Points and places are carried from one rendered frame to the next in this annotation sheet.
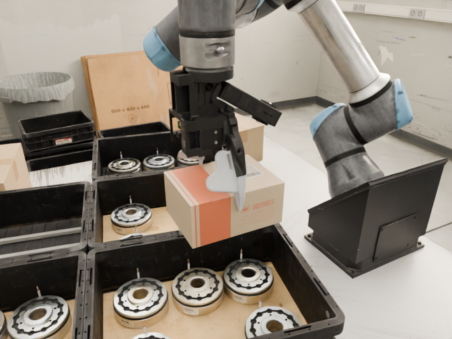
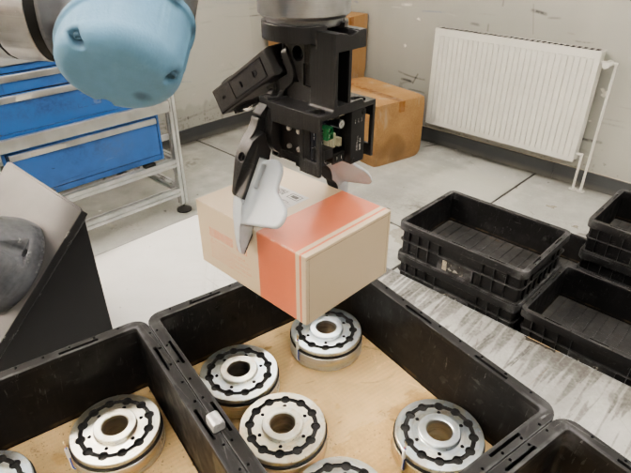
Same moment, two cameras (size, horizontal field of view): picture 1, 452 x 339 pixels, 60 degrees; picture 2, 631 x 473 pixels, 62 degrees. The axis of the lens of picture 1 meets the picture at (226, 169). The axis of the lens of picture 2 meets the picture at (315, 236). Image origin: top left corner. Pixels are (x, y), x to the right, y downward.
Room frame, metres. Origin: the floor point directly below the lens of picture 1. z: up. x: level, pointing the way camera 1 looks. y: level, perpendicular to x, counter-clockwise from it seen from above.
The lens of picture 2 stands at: (0.69, 0.46, 1.37)
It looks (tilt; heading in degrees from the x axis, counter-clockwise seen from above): 31 degrees down; 250
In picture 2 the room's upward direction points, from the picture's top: straight up
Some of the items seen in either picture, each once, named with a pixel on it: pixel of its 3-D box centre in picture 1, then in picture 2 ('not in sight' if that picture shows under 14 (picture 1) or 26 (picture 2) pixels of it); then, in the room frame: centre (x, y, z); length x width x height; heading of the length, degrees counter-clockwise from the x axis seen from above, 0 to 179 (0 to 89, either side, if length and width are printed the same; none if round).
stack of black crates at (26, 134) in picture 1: (62, 155); not in sight; (2.28, 1.05, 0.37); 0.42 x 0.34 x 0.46; 116
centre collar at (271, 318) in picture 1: (274, 327); (326, 328); (0.48, -0.08, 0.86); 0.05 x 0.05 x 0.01
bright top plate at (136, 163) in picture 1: (124, 165); not in sight; (1.14, 0.33, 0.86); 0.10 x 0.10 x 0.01
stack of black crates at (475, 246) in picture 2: not in sight; (472, 287); (-0.22, -0.64, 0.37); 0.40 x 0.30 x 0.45; 116
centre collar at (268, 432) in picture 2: (197, 283); (282, 424); (0.59, 0.06, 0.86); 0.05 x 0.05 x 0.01
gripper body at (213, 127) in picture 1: (204, 109); (311, 95); (0.54, 0.03, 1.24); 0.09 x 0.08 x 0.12; 116
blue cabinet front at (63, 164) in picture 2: not in sight; (84, 122); (0.90, -2.01, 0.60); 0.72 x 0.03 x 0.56; 26
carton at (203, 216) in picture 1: (222, 196); (292, 236); (0.56, 0.01, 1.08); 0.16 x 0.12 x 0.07; 116
